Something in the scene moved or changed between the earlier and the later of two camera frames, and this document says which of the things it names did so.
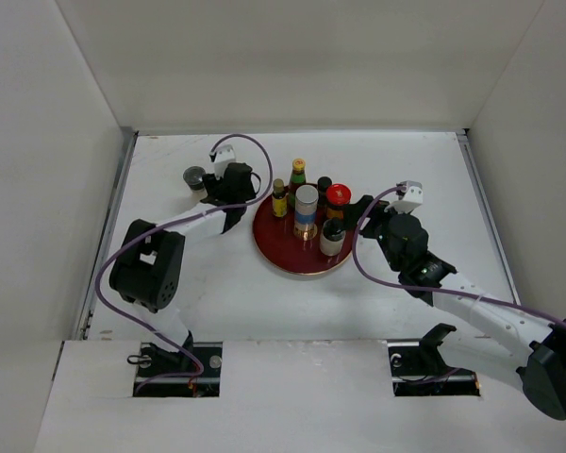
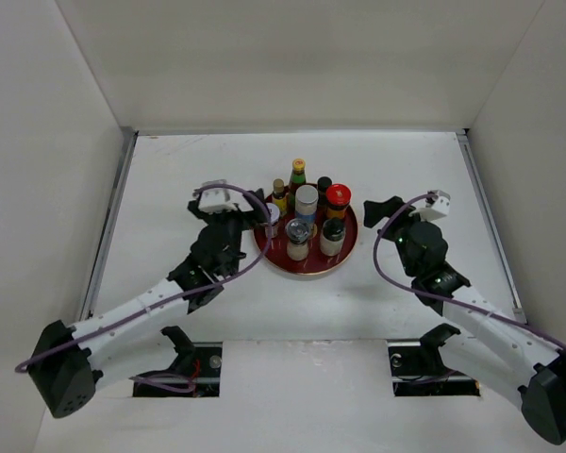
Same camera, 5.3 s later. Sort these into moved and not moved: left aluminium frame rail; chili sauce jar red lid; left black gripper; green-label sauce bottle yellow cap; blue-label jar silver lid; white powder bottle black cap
Moved: left black gripper; blue-label jar silver lid
Not moved: left aluminium frame rail; chili sauce jar red lid; green-label sauce bottle yellow cap; white powder bottle black cap
